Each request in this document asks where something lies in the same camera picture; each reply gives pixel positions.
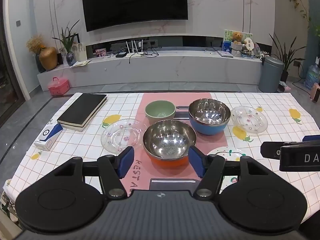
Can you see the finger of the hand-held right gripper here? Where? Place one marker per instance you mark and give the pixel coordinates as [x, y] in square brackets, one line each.
[271, 150]
[311, 138]

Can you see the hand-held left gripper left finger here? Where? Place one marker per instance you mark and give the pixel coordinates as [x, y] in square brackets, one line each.
[126, 161]

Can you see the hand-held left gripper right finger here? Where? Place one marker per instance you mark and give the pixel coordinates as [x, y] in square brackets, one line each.
[196, 162]

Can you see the clear glass plate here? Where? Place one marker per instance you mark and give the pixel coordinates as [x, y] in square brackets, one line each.
[120, 136]
[250, 121]

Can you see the orange steel bowl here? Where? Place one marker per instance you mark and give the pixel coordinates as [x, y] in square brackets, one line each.
[167, 140]

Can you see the blue steel bowl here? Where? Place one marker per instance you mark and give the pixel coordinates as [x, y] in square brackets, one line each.
[208, 120]

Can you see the green ceramic bowl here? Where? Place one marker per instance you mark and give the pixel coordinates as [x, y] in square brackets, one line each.
[160, 111]

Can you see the white printed ceramic plate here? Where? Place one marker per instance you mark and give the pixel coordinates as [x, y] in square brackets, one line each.
[225, 153]

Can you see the pink appliance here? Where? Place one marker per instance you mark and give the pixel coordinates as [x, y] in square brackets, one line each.
[315, 93]

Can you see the pink slippers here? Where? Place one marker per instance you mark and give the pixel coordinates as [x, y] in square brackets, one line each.
[284, 87]

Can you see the blue water bottle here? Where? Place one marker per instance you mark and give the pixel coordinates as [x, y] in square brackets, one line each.
[312, 77]

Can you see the pink bottle print placemat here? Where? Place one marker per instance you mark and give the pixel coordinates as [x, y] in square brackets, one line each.
[162, 97]

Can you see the grey trash can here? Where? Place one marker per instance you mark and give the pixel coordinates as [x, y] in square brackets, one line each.
[271, 75]

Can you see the white and blue box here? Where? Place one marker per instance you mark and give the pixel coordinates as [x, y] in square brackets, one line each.
[47, 135]

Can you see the potted long-leaf plant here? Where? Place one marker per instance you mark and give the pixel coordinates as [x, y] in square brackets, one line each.
[285, 55]

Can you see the marble television cabinet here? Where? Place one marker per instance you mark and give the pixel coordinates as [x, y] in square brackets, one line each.
[175, 67]

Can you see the pink storage box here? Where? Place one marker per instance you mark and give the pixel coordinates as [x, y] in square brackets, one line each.
[58, 87]

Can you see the decorative standing plate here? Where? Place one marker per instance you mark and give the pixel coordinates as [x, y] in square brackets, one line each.
[257, 49]

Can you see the white textured pot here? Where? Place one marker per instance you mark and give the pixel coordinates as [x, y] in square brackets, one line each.
[237, 50]

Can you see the flat tablet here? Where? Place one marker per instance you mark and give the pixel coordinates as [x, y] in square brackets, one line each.
[225, 54]

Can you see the black set-top box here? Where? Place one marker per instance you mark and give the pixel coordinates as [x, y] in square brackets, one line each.
[121, 55]

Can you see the loose papers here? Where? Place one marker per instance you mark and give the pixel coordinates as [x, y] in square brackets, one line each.
[81, 63]

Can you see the white round fan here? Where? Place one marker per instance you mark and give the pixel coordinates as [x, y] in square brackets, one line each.
[249, 44]

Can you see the leafy green plant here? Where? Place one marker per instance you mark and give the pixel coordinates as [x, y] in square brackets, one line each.
[315, 30]

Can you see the white router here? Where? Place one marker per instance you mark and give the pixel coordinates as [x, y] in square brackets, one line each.
[135, 51]

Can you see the pink photo card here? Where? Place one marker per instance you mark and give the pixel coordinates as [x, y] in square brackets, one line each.
[101, 53]

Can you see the blue carton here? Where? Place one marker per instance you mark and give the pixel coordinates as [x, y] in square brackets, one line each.
[226, 47]

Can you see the blue patterned vase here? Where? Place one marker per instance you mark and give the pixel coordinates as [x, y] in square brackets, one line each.
[71, 58]

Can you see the brown teddy bear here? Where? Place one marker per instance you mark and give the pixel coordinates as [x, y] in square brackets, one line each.
[237, 37]

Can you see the white printed bag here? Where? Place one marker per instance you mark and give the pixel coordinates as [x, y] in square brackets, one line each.
[79, 51]

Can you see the green picture card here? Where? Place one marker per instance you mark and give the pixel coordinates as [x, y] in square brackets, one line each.
[228, 35]

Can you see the patterned cloth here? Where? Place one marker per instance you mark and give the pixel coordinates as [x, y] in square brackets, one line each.
[6, 205]

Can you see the golden round vase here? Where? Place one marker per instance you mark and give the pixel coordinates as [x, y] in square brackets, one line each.
[48, 58]

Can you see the dark blue vase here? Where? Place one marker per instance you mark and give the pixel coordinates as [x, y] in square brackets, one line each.
[39, 66]

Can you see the green grass plant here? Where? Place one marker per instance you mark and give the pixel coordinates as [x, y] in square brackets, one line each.
[67, 40]

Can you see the dark sliding glass door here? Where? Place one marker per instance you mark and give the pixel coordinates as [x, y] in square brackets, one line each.
[8, 85]

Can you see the dried yellow flowers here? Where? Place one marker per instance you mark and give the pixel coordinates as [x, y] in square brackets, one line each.
[35, 43]

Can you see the black flat television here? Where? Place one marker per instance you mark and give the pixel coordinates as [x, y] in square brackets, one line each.
[135, 2]

